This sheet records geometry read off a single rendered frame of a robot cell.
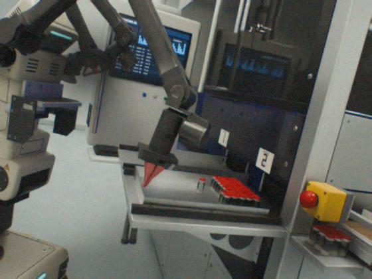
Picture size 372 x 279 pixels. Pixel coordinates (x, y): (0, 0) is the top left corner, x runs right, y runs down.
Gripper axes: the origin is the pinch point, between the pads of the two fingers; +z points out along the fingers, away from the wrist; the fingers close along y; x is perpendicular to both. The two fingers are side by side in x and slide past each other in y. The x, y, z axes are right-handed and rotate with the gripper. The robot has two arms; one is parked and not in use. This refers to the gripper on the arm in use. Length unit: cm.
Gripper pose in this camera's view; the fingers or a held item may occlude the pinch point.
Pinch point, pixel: (145, 183)
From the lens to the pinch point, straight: 80.3
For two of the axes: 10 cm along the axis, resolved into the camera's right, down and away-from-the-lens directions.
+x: -2.5, -2.4, 9.4
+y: 8.9, 3.3, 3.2
